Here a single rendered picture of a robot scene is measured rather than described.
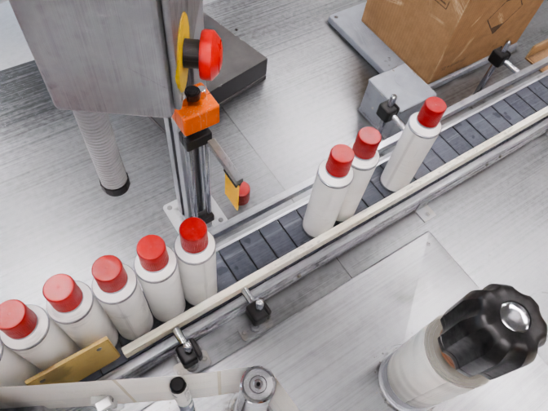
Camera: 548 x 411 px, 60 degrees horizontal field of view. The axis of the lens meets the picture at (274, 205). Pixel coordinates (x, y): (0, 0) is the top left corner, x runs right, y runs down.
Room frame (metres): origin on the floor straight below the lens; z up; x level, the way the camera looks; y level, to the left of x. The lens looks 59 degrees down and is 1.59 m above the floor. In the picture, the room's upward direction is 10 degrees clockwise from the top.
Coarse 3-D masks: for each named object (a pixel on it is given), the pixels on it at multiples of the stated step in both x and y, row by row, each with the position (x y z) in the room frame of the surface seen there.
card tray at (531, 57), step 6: (540, 42) 1.01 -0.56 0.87; (546, 42) 1.03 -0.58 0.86; (534, 48) 1.00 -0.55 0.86; (540, 48) 1.02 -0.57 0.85; (546, 48) 1.04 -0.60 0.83; (528, 54) 0.99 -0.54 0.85; (534, 54) 1.01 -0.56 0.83; (540, 54) 1.02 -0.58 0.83; (546, 54) 1.02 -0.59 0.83; (528, 60) 0.99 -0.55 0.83; (534, 60) 0.99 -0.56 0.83; (546, 66) 0.97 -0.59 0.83
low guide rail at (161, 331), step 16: (544, 112) 0.73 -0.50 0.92; (512, 128) 0.67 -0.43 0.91; (480, 144) 0.62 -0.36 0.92; (496, 144) 0.64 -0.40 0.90; (464, 160) 0.57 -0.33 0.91; (432, 176) 0.52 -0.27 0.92; (400, 192) 0.48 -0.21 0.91; (368, 208) 0.43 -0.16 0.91; (384, 208) 0.45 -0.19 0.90; (352, 224) 0.40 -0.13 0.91; (320, 240) 0.36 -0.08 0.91; (288, 256) 0.32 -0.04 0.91; (256, 272) 0.29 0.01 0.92; (272, 272) 0.30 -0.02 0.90; (240, 288) 0.26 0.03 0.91; (208, 304) 0.22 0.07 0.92; (176, 320) 0.19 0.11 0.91; (144, 336) 0.16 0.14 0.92; (160, 336) 0.17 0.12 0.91; (128, 352) 0.14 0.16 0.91
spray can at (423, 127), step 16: (432, 96) 0.54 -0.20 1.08; (432, 112) 0.51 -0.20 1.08; (416, 128) 0.51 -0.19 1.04; (432, 128) 0.51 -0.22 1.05; (400, 144) 0.51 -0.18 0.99; (416, 144) 0.50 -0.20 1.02; (432, 144) 0.51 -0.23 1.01; (400, 160) 0.50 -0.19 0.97; (416, 160) 0.50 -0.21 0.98; (384, 176) 0.51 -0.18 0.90; (400, 176) 0.50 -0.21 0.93
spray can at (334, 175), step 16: (336, 160) 0.39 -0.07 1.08; (352, 160) 0.40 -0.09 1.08; (320, 176) 0.39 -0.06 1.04; (336, 176) 0.39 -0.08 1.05; (352, 176) 0.40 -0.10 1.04; (320, 192) 0.38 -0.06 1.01; (336, 192) 0.38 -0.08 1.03; (320, 208) 0.38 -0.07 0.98; (336, 208) 0.38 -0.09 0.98; (304, 224) 0.39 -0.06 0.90; (320, 224) 0.38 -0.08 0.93
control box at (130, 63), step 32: (32, 0) 0.24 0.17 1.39; (64, 0) 0.24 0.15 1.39; (96, 0) 0.24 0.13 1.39; (128, 0) 0.24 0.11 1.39; (160, 0) 0.25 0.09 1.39; (192, 0) 0.34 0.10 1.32; (32, 32) 0.24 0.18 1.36; (64, 32) 0.24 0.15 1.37; (96, 32) 0.24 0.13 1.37; (128, 32) 0.24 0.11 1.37; (160, 32) 0.25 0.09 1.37; (192, 32) 0.33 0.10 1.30; (64, 64) 0.24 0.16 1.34; (96, 64) 0.24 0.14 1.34; (128, 64) 0.24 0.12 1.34; (160, 64) 0.25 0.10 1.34; (64, 96) 0.24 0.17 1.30; (96, 96) 0.24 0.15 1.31; (128, 96) 0.24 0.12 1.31; (160, 96) 0.24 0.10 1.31
